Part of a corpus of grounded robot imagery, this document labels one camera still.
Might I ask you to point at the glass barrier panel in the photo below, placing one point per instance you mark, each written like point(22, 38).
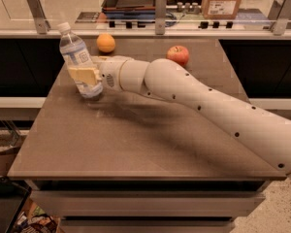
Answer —
point(16, 20)

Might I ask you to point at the middle metal bracket post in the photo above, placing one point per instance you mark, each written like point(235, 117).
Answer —
point(160, 15)

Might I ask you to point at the clear blue-label plastic bottle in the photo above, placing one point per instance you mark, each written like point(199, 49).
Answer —
point(75, 53)

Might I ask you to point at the right metal bracket post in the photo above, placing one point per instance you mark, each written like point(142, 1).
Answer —
point(282, 18)

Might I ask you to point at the left metal bracket post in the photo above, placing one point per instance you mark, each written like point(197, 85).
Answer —
point(41, 23)

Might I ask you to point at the orange fruit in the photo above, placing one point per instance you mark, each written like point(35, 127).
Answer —
point(105, 43)

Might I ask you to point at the red apple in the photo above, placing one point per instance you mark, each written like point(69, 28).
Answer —
point(179, 54)

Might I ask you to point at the black bin lower left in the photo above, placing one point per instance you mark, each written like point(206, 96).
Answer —
point(13, 195)

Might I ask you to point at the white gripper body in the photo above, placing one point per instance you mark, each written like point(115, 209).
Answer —
point(110, 73)

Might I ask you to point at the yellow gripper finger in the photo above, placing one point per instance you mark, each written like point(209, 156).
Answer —
point(88, 75)

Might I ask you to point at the metal bracket post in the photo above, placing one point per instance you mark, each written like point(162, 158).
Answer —
point(160, 15)
point(41, 23)
point(282, 18)

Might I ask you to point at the grey table drawer unit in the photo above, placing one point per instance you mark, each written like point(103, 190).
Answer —
point(141, 210)

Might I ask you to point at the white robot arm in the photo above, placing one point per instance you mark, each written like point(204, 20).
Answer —
point(266, 134)

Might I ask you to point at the cardboard box with label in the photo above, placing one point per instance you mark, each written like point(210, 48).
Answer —
point(220, 9)

